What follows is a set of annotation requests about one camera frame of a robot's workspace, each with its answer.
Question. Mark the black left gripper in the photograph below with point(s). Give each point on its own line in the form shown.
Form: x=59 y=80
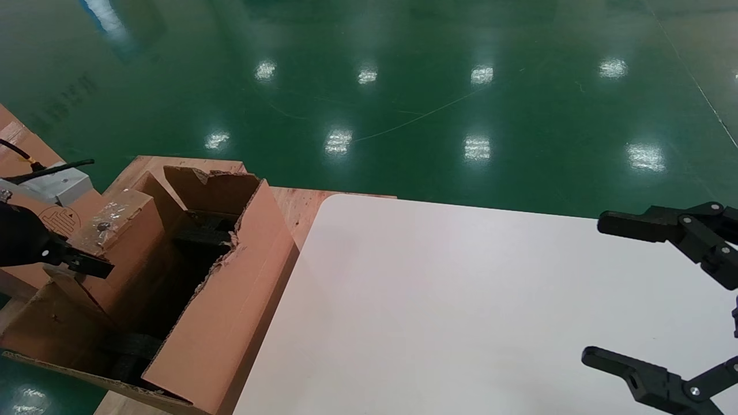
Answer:
x=23 y=239

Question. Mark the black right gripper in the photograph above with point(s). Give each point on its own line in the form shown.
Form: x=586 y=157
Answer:
x=735 y=317

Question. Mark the small taped cardboard box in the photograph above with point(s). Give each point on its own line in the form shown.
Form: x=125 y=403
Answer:
x=127 y=259

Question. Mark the cardboard box with round logo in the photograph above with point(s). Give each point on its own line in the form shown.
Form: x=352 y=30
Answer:
x=23 y=155

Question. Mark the big open cardboard box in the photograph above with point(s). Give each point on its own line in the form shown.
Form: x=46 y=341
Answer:
x=242 y=311

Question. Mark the black foam insert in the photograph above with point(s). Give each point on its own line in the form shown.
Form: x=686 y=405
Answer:
x=204 y=233

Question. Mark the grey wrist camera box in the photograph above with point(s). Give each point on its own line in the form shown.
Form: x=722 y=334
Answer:
x=57 y=184

